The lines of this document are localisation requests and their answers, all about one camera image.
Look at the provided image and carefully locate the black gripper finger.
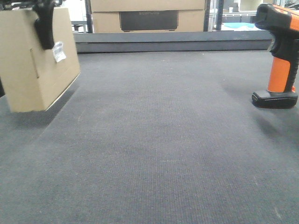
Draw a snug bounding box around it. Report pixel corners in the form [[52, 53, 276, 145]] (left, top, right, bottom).
[[32, 0, 55, 49]]

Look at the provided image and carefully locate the brown cardboard box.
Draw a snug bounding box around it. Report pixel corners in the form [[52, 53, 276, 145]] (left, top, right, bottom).
[[0, 7, 80, 112]]

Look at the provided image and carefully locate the large cardboard box upper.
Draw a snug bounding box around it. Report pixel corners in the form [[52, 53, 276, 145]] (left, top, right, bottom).
[[91, 0, 206, 12]]

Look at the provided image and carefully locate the large cardboard box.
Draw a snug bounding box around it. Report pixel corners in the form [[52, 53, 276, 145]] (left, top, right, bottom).
[[92, 10, 205, 33], [91, 0, 206, 12]]

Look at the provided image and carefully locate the large cardboard box lower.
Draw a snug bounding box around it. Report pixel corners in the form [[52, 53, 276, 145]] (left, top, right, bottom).
[[92, 10, 205, 33]]

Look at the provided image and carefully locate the white barcode label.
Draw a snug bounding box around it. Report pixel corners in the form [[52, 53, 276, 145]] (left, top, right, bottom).
[[52, 42, 66, 63]]

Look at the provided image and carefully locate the light blue tray background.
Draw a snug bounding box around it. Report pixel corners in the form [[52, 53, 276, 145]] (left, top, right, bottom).
[[221, 22, 258, 31]]

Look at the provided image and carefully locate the orange black barcode scanner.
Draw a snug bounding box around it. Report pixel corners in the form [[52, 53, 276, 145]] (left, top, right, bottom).
[[252, 3, 299, 109]]

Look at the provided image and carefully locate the grey conveyor rail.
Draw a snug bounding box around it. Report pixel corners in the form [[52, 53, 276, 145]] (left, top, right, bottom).
[[74, 31, 272, 54]]

